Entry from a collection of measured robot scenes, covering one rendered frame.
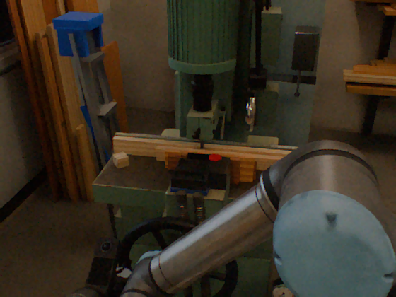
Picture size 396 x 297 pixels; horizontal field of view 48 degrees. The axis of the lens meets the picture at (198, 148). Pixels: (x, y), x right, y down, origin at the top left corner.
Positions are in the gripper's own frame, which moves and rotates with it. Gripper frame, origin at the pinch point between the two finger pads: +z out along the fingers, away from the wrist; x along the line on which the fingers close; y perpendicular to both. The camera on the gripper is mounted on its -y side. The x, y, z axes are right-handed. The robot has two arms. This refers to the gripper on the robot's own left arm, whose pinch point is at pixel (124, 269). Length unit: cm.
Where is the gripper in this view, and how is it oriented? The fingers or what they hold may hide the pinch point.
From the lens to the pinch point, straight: 104.2
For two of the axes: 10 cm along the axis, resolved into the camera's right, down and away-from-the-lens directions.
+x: 9.8, 0.8, -1.7
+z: 1.6, 0.3, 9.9
